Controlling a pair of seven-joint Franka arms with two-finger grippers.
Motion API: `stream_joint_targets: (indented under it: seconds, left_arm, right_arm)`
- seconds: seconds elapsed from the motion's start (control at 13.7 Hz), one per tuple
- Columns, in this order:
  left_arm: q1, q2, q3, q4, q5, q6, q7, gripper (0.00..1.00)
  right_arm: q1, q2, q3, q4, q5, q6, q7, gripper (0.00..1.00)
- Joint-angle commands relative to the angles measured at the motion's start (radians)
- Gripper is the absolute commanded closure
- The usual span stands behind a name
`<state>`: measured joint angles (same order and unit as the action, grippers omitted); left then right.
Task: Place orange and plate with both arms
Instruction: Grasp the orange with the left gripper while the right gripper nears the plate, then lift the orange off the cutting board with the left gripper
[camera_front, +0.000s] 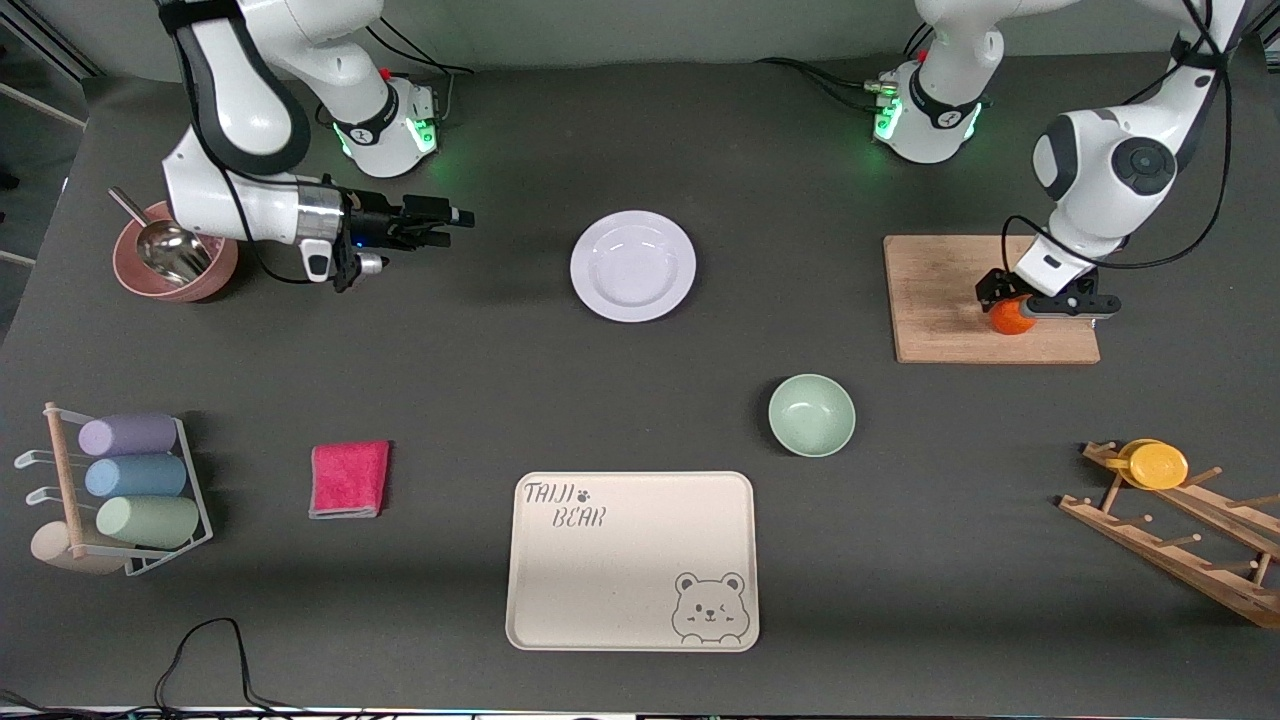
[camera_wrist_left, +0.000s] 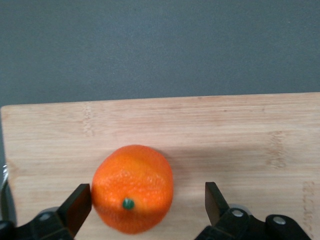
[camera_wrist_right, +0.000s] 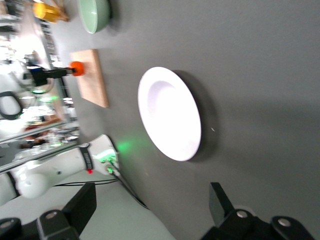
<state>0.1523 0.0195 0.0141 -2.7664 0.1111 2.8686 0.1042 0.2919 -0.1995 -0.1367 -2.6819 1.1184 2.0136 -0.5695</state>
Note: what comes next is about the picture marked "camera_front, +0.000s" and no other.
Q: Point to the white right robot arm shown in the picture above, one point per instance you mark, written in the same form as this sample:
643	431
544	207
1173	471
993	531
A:
230	90

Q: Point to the cream bear print tray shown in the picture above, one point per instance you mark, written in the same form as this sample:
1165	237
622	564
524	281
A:
620	570

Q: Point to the white round plate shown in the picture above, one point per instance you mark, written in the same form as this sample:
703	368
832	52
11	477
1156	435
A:
633	266

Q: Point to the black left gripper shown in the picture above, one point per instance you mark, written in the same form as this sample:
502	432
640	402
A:
993	287

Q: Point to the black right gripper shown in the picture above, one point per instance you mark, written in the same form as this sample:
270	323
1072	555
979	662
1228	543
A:
374	224

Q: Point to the yellow cup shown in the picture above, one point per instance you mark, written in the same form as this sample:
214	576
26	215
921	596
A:
1158	466

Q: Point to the pink bowl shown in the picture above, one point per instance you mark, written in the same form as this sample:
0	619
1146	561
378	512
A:
218	270

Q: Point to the metal scoop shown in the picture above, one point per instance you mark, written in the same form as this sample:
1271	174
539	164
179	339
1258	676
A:
175	255

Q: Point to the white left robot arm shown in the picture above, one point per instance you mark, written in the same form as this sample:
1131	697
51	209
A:
1100	170

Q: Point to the pink folded cloth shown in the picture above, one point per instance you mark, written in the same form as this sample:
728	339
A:
349	479

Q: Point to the blue cup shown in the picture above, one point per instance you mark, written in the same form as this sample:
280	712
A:
136	476

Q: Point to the orange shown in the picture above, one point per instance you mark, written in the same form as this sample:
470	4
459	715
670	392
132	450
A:
1010	320

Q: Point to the wooden peg rack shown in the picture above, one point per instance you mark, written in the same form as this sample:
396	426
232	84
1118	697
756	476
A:
1150	545

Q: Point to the wooden cutting board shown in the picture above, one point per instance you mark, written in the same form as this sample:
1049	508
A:
940	300

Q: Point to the beige cup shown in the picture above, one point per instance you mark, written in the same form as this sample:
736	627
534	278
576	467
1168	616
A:
50	548

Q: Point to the light green bowl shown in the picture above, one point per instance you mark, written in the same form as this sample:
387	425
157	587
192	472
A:
811	415

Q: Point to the purple cup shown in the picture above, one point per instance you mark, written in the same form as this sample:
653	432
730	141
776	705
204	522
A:
128	435

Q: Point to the green cup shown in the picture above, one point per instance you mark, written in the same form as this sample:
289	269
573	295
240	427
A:
148	521

